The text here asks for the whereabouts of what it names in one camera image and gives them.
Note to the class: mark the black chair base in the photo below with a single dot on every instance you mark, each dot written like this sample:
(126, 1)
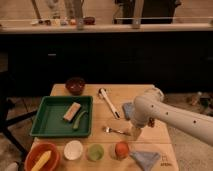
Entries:
(5, 106)

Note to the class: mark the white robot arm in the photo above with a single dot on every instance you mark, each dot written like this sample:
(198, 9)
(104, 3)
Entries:
(150, 105)

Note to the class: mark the silver metal fork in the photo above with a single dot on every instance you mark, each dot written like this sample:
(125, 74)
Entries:
(109, 130)

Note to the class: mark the blue sponge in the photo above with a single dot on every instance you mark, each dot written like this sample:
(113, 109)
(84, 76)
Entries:
(127, 109)

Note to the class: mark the orange bowl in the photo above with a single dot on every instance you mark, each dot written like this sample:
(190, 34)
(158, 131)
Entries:
(35, 153)

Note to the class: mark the green cup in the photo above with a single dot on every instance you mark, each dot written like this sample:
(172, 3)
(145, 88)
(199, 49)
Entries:
(95, 152)

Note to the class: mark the green plastic tray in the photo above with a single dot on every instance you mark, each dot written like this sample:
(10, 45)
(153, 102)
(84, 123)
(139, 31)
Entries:
(49, 120)

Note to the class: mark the tan bread stick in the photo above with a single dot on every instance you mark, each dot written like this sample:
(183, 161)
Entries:
(72, 111)

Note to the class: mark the yellow corn cob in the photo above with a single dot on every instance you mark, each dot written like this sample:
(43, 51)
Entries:
(44, 158)

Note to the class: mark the dark red bowl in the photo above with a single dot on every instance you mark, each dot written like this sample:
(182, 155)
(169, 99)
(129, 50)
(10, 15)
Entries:
(75, 85)

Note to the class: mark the pale yellowish gripper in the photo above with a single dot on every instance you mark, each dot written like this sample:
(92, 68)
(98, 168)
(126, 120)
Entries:
(135, 132)

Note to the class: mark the red bowl on counter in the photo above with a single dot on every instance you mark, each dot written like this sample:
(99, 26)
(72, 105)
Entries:
(89, 20)

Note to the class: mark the orange tomato fruit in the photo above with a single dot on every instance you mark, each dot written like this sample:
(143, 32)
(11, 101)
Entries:
(121, 150)

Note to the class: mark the blue folded cloth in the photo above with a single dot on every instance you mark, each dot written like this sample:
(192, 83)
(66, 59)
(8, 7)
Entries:
(145, 160)

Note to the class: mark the long counter shelf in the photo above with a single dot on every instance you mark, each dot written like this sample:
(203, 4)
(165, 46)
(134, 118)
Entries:
(111, 28)

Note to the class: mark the white small bowl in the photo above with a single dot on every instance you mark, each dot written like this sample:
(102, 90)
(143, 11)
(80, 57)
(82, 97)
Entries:
(73, 150)

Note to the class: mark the green cucumber piece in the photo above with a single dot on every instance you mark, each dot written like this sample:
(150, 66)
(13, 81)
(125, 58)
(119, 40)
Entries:
(77, 121)

